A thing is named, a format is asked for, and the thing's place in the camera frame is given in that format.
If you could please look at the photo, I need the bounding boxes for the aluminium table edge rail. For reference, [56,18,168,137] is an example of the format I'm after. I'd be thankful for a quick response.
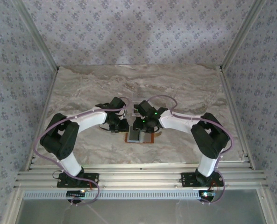
[30,162,256,170]

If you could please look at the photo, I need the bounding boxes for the aluminium frame leg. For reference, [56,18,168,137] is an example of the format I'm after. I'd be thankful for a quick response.
[1,188,24,224]
[256,188,277,224]

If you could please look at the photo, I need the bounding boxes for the wide aluminium base rail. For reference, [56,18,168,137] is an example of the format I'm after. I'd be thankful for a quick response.
[13,170,269,189]

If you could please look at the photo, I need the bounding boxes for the grey metal sheet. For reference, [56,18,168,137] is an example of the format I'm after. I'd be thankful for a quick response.
[19,199,267,224]

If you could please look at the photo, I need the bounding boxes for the aluminium corner post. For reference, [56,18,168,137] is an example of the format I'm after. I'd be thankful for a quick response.
[219,0,267,70]
[11,0,60,72]

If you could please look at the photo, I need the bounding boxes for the aluminium table side rail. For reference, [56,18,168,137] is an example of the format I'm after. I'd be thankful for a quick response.
[23,67,60,171]
[219,66,257,170]

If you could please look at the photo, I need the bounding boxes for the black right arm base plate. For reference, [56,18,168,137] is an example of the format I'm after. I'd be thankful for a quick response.
[180,172,224,188]

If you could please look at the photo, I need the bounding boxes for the grey slotted cable duct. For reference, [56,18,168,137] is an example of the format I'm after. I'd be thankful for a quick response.
[22,189,201,201]

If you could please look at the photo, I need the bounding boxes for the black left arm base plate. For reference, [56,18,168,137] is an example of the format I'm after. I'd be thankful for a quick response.
[57,173,99,189]

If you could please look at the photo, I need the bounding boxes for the clear acrylic card stand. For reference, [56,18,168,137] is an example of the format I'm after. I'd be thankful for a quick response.
[130,92,153,115]

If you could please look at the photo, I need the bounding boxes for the brown leather card holder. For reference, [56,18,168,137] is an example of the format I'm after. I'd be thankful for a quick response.
[125,130,156,144]

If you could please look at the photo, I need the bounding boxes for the black controller board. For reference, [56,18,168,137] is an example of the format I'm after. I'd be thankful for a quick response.
[198,190,216,202]
[66,190,87,198]

